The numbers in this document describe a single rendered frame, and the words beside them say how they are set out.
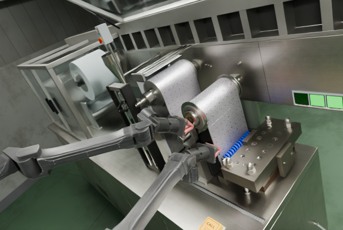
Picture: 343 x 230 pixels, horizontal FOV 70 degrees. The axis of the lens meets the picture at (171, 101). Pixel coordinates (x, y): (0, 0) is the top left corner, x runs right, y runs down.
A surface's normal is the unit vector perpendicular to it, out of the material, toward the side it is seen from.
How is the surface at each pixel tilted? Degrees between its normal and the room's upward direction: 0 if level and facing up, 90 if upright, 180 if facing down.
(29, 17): 90
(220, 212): 0
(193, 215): 0
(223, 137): 90
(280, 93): 90
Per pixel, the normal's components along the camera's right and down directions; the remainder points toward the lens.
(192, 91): 0.64, 0.14
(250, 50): -0.69, 0.51
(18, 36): 0.81, -0.05
